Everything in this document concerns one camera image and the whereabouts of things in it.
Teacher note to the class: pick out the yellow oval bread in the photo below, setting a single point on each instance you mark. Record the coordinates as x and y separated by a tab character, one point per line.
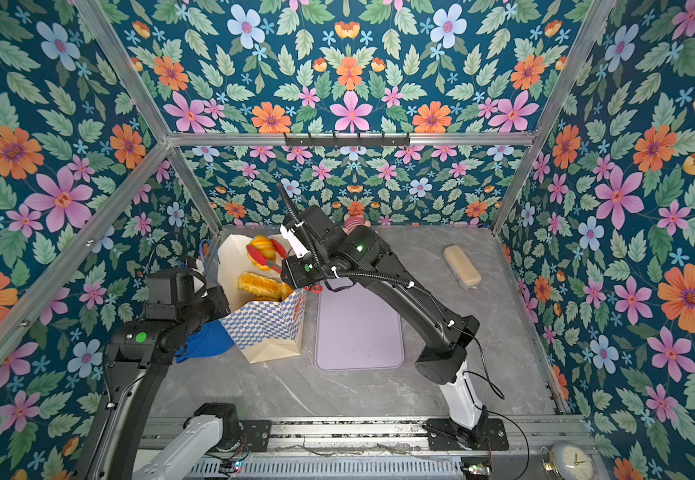
284	291

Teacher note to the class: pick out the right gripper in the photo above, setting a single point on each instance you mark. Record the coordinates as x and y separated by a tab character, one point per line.
294	277

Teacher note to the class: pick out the square toast bread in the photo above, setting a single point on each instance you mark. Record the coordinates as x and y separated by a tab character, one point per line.
259	286

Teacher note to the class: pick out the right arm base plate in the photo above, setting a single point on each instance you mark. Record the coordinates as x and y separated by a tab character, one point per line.
444	435

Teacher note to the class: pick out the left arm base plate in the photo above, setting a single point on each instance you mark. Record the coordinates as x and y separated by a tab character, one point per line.
244	435

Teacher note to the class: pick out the analog clock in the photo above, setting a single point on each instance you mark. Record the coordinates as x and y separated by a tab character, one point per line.
567	461

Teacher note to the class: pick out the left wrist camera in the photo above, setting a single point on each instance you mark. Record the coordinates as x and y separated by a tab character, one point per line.
170	291

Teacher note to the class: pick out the small croissant bread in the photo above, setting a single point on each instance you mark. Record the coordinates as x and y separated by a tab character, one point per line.
261	252

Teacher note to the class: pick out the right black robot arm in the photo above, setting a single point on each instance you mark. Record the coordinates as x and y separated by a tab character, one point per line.
363	257

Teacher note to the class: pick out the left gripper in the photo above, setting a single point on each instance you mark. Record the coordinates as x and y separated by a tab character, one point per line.
222	307

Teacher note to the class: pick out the checkered paper bag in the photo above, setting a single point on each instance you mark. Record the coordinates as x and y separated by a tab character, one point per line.
262	329

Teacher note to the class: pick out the black hook rail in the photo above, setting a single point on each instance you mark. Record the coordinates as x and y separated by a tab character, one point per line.
334	140

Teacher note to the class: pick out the beige sponge block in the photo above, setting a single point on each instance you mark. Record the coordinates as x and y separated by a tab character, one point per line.
463	269

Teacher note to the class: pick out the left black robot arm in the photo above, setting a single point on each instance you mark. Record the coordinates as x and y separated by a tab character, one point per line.
136	362

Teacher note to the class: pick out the red silicone tongs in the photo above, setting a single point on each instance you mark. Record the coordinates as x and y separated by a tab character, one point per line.
275	266

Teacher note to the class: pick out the lavender tray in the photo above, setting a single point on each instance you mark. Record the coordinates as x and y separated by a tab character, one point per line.
357	331

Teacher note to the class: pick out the cartoon face plush toy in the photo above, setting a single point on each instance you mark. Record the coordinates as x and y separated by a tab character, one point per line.
352	222

